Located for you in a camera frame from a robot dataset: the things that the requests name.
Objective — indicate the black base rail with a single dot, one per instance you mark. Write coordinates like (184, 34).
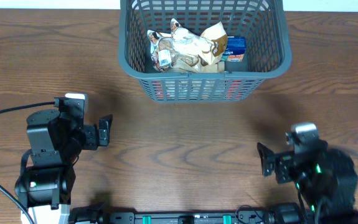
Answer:
(283, 213)

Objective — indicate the grey plastic basket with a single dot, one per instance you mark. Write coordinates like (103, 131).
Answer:
(261, 23)

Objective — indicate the beige snack pouch bottom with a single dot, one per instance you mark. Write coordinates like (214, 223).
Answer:
(209, 46)

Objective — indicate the beige snack pouch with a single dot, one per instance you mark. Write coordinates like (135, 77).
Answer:
(166, 58)
(209, 46)
(210, 68)

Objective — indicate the orange yellow cracker package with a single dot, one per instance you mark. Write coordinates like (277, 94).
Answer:
(198, 90)

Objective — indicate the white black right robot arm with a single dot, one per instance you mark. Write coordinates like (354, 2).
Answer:
(325, 179)

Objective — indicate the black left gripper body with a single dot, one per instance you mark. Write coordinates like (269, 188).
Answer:
(87, 136)

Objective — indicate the blue tissue multipack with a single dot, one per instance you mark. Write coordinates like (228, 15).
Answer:
(235, 50)

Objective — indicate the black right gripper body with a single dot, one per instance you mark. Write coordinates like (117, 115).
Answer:
(284, 165)

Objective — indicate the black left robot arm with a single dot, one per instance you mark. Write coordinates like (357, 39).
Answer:
(57, 137)

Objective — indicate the beige snack pouch top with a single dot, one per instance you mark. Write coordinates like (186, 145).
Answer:
(166, 58)

